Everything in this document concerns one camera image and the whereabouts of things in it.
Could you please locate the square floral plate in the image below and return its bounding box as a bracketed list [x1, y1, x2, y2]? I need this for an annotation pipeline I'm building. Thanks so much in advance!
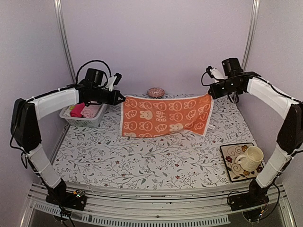
[220, 143, 264, 183]

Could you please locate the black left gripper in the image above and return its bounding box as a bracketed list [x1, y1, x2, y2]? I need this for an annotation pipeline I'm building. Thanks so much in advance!
[93, 87, 125, 105]

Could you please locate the patterned ceramic bowl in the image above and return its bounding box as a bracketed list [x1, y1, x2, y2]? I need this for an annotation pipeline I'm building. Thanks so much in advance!
[147, 87, 165, 98]

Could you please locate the floral table mat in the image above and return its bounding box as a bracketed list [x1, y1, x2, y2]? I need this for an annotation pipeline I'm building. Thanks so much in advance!
[53, 98, 254, 190]

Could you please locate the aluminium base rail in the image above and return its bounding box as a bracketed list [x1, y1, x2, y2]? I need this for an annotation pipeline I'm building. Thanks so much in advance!
[20, 182, 296, 227]

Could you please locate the aluminium frame post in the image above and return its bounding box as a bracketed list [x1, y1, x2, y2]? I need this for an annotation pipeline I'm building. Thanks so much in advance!
[242, 0, 260, 70]
[53, 0, 76, 82]

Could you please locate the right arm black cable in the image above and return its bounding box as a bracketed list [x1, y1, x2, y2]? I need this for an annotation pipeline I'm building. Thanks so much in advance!
[200, 65, 240, 104]

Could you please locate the white plastic basket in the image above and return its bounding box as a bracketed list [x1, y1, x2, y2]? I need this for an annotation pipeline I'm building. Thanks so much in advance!
[59, 104, 107, 128]

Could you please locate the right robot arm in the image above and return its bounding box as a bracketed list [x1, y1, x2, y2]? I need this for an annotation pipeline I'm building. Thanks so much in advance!
[205, 58, 303, 211]

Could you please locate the orange patterned towel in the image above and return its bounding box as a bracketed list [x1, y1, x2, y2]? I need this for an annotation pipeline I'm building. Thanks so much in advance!
[120, 94, 214, 138]

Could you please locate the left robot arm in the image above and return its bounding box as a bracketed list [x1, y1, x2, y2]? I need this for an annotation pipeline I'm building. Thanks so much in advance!
[10, 68, 125, 210]

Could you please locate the right aluminium frame post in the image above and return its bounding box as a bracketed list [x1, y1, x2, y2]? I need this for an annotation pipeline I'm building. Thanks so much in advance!
[242, 0, 260, 70]

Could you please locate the pink towel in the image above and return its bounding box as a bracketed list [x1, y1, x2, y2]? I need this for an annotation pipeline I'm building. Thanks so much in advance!
[80, 105, 100, 118]
[70, 103, 85, 118]

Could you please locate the left aluminium frame post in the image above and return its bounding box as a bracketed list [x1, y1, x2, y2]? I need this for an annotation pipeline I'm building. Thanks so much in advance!
[53, 0, 76, 82]

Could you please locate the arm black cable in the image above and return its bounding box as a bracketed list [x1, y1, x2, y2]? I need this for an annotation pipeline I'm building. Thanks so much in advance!
[75, 60, 112, 83]
[200, 65, 240, 104]

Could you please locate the cream ceramic mug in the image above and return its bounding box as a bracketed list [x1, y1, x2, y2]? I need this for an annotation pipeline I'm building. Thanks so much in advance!
[235, 146, 264, 172]

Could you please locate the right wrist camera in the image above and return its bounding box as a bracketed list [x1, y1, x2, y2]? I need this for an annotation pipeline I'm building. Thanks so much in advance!
[206, 66, 225, 82]

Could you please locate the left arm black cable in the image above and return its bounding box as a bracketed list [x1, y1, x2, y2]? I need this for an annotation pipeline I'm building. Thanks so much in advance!
[75, 60, 112, 83]

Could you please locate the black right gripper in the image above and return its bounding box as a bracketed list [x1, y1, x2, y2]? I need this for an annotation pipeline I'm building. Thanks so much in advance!
[207, 78, 240, 100]

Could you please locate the pink rolled towel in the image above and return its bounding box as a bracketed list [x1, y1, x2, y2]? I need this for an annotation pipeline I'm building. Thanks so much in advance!
[70, 103, 85, 118]

